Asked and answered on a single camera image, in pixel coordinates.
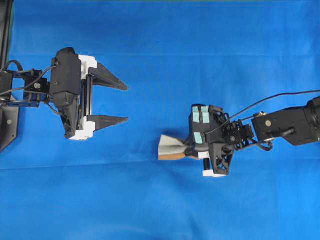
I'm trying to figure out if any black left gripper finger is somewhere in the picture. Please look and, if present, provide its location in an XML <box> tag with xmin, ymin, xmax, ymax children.
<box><xmin>88</xmin><ymin>62</ymin><xmax>129</xmax><ymax>91</ymax></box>
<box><xmin>87</xmin><ymin>115</ymin><xmax>129</xmax><ymax>132</ymax></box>

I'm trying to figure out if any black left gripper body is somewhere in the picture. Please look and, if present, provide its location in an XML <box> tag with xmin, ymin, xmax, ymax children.
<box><xmin>60</xmin><ymin>53</ymin><xmax>98</xmax><ymax>141</ymax></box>

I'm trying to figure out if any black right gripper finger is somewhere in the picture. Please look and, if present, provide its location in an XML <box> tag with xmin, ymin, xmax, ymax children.
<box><xmin>184</xmin><ymin>141</ymin><xmax>209</xmax><ymax>153</ymax></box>
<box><xmin>184</xmin><ymin>152</ymin><xmax>199</xmax><ymax>159</ymax></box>

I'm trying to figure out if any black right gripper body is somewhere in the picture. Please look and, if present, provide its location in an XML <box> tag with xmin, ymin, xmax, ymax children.
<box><xmin>198</xmin><ymin>143</ymin><xmax>235</xmax><ymax>178</ymax></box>

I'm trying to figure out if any white and orange sponge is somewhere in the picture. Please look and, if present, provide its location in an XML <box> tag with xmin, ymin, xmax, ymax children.
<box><xmin>158</xmin><ymin>134</ymin><xmax>187</xmax><ymax>161</ymax></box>

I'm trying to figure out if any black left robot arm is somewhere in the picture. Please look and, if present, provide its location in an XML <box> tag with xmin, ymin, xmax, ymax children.
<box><xmin>0</xmin><ymin>49</ymin><xmax>128</xmax><ymax>141</ymax></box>

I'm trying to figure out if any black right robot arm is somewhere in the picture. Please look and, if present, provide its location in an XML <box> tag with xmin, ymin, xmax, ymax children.
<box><xmin>184</xmin><ymin>97</ymin><xmax>320</xmax><ymax>177</ymax></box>

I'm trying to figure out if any blue table cloth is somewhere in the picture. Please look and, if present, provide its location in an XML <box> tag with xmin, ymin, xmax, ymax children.
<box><xmin>0</xmin><ymin>0</ymin><xmax>320</xmax><ymax>240</ymax></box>

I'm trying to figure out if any green backdrop board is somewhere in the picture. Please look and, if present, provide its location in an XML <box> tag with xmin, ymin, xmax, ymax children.
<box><xmin>6</xmin><ymin>0</ymin><xmax>14</xmax><ymax>61</ymax></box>

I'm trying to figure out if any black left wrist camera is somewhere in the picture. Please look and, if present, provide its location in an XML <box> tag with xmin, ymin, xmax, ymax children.
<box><xmin>49</xmin><ymin>47</ymin><xmax>82</xmax><ymax>108</ymax></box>

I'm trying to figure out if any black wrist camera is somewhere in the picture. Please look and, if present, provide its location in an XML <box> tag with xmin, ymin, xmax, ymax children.
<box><xmin>186</xmin><ymin>104</ymin><xmax>226</xmax><ymax>145</ymax></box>
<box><xmin>49</xmin><ymin>47</ymin><xmax>82</xmax><ymax>108</ymax></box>

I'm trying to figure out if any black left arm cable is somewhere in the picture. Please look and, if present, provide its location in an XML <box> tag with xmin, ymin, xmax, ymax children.
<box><xmin>0</xmin><ymin>63</ymin><xmax>59</xmax><ymax>96</ymax></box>

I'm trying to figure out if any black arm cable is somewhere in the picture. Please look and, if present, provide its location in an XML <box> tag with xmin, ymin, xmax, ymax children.
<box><xmin>0</xmin><ymin>63</ymin><xmax>59</xmax><ymax>96</ymax></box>
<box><xmin>204</xmin><ymin>89</ymin><xmax>320</xmax><ymax>137</ymax></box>

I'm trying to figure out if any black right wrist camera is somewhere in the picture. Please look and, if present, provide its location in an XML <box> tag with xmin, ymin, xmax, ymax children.
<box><xmin>186</xmin><ymin>104</ymin><xmax>226</xmax><ymax>145</ymax></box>

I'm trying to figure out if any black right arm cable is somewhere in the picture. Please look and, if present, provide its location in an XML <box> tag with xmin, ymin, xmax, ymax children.
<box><xmin>204</xmin><ymin>89</ymin><xmax>320</xmax><ymax>137</ymax></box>

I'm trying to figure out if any grey left arm base plate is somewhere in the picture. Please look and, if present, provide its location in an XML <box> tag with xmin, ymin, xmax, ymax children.
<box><xmin>0</xmin><ymin>107</ymin><xmax>20</xmax><ymax>152</ymax></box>

